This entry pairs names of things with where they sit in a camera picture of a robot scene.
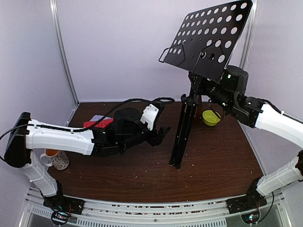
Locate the brown wooden metronome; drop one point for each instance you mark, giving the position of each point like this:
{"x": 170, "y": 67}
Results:
{"x": 199, "y": 111}

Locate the red sheet music page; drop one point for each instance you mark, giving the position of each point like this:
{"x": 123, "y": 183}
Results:
{"x": 99, "y": 123}

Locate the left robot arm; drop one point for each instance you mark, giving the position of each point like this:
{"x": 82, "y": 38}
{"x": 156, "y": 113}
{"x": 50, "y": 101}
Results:
{"x": 29, "y": 134}

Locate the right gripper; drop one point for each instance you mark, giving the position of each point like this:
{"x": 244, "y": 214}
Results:
{"x": 198, "y": 85}

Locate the left aluminium corner post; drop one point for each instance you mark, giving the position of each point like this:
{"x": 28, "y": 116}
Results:
{"x": 63, "y": 56}

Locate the black music stand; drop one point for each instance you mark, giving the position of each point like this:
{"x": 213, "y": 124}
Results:
{"x": 203, "y": 45}

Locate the white sheet music page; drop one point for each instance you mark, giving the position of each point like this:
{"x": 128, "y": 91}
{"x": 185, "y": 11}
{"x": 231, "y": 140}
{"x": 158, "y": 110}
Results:
{"x": 96, "y": 118}

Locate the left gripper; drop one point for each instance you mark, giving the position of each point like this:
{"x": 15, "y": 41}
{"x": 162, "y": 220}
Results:
{"x": 164, "y": 130}

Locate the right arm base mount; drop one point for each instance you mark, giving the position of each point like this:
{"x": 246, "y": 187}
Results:
{"x": 248, "y": 204}

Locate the aluminium front frame rail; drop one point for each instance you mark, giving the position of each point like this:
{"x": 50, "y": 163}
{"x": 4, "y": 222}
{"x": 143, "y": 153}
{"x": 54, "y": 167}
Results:
{"x": 206, "y": 213}

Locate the patterned white mug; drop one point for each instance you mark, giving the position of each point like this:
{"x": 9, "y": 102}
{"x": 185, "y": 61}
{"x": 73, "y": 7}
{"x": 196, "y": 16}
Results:
{"x": 55, "y": 158}

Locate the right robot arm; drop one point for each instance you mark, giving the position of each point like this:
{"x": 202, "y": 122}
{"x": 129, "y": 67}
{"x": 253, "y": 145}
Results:
{"x": 229, "y": 93}

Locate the yellow-green bowl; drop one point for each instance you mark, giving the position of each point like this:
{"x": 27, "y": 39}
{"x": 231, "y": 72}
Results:
{"x": 210, "y": 118}

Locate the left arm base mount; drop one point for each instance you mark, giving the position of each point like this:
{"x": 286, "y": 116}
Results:
{"x": 62, "y": 207}

